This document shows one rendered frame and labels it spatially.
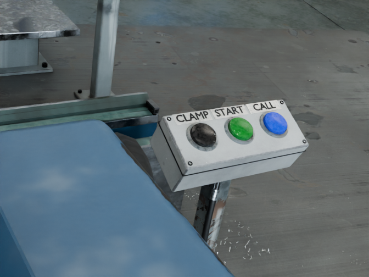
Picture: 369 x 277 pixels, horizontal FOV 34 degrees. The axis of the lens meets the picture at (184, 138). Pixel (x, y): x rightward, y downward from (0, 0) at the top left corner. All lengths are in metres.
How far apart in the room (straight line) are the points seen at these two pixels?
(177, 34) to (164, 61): 0.20
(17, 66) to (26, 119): 0.44
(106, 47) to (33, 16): 0.21
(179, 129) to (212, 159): 0.05
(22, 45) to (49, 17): 0.08
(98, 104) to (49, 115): 0.08
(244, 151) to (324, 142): 0.63
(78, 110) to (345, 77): 0.86
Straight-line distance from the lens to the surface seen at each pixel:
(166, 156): 0.66
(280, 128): 0.71
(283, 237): 0.99
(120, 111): 0.99
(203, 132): 0.65
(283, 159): 0.72
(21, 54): 1.36
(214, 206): 0.72
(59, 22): 1.33
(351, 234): 1.05
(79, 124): 0.15
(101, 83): 1.24
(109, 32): 1.20
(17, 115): 0.94
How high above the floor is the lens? 1.39
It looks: 30 degrees down
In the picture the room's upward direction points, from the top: 10 degrees clockwise
